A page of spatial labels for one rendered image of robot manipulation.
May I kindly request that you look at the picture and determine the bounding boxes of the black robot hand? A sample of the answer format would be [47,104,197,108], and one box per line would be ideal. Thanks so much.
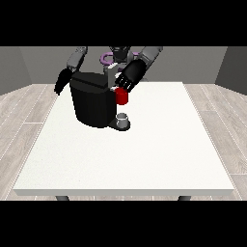
[53,68,73,96]
[114,59,148,94]

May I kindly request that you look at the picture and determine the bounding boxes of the pale grey machine lid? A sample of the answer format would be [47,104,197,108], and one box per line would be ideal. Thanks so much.
[107,63,121,88]

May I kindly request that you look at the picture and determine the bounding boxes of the red pod holder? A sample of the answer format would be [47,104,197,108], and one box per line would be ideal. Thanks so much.
[115,87,129,106]

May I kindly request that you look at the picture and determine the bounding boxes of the black coffee machine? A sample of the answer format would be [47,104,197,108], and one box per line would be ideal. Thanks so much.
[69,70,131,131]

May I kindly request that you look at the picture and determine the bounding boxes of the grey robot trunk purple rings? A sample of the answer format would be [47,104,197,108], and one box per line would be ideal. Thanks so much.
[99,46,143,69]

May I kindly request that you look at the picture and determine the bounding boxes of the small grey cup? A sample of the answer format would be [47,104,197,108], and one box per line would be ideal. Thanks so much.
[116,112,130,128]

